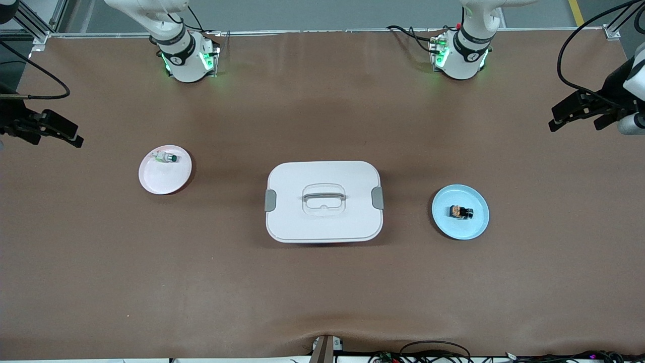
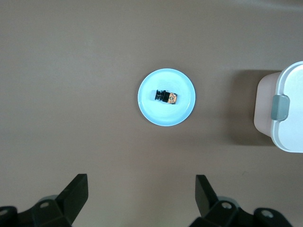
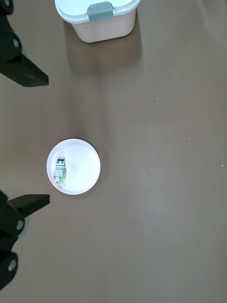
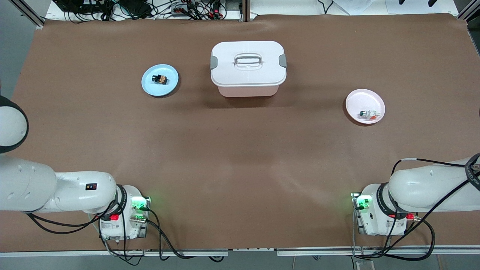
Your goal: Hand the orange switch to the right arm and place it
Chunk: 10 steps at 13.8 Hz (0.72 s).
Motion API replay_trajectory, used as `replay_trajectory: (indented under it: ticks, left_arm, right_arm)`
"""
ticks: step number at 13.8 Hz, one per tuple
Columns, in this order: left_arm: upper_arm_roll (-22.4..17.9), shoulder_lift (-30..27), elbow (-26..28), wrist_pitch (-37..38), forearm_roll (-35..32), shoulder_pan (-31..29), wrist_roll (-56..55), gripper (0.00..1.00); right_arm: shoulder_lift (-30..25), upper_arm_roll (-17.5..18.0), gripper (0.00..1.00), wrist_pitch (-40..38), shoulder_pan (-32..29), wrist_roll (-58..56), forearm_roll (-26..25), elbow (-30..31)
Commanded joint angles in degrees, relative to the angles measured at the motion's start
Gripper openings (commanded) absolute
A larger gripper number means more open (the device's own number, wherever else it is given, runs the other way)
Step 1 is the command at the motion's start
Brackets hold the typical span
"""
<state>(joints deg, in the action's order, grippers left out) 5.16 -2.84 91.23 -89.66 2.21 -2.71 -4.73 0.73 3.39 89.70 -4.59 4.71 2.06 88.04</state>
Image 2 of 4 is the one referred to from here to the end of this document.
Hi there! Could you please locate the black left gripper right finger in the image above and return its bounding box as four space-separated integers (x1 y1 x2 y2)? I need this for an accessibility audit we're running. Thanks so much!
190 175 292 227

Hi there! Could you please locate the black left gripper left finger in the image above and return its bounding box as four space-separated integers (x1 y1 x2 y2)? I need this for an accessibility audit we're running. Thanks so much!
0 174 89 227

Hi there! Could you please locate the orange and black switch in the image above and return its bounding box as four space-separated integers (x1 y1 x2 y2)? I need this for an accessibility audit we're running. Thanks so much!
154 89 178 105

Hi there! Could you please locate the light blue round plate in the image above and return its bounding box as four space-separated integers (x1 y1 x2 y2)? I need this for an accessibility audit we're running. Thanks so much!
137 68 196 127

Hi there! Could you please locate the brown table cloth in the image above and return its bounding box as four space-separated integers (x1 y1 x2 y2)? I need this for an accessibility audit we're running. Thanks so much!
0 0 303 227

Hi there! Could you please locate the pink box with white lid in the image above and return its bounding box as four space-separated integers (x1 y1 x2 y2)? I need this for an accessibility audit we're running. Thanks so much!
253 61 303 153

